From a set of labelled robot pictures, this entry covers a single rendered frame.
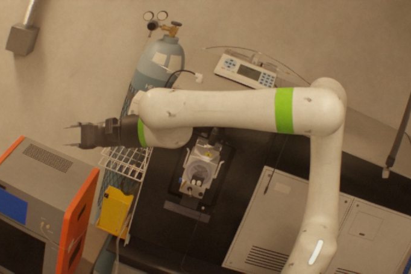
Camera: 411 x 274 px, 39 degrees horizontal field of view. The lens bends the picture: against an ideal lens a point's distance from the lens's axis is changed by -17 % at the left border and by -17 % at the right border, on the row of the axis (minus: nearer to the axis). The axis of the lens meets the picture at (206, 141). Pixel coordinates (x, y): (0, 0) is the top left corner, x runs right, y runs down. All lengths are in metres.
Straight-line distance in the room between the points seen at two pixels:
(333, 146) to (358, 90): 1.76
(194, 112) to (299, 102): 0.26
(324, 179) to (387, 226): 0.82
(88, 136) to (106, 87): 1.75
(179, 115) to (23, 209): 0.67
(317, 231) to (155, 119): 0.53
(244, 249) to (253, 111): 1.04
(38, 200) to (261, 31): 1.85
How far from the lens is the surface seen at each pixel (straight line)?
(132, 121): 1.86
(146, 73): 3.20
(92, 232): 2.75
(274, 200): 2.49
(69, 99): 3.75
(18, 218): 2.09
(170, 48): 3.19
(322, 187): 1.85
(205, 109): 1.67
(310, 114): 1.61
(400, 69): 3.56
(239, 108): 1.65
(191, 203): 2.45
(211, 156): 2.37
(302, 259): 1.75
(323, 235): 1.79
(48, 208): 2.01
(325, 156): 1.82
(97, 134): 1.90
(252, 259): 2.62
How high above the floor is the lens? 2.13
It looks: 20 degrees down
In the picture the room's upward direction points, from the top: 19 degrees clockwise
